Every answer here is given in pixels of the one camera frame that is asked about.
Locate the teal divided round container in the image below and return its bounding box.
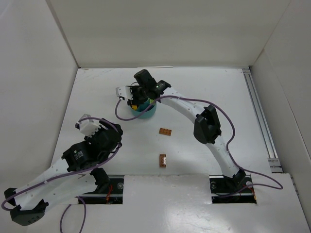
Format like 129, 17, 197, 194
127, 99, 156, 120

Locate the brown lego plate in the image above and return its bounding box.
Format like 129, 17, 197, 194
159, 128, 172, 136

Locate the brown printed lego tile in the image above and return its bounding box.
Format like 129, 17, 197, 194
159, 154, 167, 168

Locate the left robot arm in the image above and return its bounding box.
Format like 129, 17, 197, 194
1, 115, 123, 226

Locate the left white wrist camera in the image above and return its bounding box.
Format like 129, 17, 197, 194
75, 114, 101, 137

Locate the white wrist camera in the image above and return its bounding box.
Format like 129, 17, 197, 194
75, 114, 101, 137
116, 86, 133, 100

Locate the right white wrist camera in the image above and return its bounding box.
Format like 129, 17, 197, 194
116, 86, 133, 100

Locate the aluminium rail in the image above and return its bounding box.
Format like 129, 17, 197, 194
242, 68, 283, 173

